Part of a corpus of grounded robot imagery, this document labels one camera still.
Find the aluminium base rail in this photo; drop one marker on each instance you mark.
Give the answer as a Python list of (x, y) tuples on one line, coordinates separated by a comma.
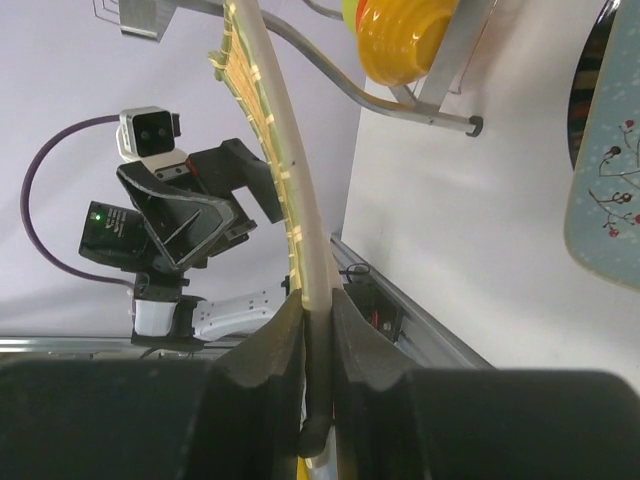
[(389, 310)]

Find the stainless steel dish rack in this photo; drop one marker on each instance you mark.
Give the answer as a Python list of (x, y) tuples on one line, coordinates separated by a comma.
[(420, 101)]

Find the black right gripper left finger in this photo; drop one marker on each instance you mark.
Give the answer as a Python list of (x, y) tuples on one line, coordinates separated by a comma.
[(249, 416)]

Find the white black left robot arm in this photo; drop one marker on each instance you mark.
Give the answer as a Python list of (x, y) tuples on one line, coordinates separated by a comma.
[(116, 237)]

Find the yellow bowl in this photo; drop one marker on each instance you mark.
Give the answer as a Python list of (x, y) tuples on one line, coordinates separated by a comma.
[(398, 40)]

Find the black rimmed round plate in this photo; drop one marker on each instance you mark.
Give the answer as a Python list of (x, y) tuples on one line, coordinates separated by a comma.
[(584, 83)]

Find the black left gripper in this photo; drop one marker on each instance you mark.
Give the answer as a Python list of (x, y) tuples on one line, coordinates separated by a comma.
[(189, 209)]

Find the woven bamboo tray plate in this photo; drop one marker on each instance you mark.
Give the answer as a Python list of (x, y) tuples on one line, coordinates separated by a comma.
[(280, 150)]

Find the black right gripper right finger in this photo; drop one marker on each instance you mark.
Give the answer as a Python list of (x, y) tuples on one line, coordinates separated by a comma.
[(375, 435)]

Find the light blue divided plate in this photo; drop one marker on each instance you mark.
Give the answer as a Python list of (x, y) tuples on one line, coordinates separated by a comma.
[(601, 226)]

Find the lime green bowl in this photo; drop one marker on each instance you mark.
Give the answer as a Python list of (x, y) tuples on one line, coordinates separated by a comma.
[(352, 11)]

